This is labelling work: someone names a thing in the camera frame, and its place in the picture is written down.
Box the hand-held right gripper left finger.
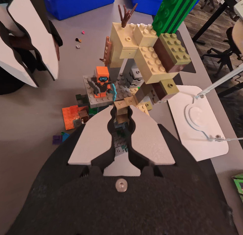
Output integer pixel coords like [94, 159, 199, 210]
[68, 106, 115, 173]

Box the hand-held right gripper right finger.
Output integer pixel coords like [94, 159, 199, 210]
[128, 106, 175, 172]

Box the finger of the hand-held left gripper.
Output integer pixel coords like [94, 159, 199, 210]
[7, 0, 59, 81]
[0, 5, 39, 88]

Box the brown toy brick chest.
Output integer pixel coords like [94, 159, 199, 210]
[78, 110, 89, 124]

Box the zombie toy brick figure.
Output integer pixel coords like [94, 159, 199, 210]
[53, 132, 70, 145]

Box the toy brick cave building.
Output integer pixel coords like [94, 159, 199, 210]
[62, 0, 203, 157]

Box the person's left hand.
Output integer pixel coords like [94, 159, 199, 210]
[8, 36, 34, 49]

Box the black quilted cushion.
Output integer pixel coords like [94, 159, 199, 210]
[0, 67, 25, 96]

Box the blue plastic bin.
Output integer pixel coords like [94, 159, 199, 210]
[128, 0, 168, 16]
[42, 0, 117, 21]

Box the white stand with pole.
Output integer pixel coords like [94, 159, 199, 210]
[168, 64, 243, 162]

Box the orange toy brick figure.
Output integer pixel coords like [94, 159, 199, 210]
[88, 66, 117, 103]

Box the black office chair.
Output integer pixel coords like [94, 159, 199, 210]
[201, 20, 243, 78]

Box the black metal frame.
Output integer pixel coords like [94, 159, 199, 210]
[192, 0, 235, 45]

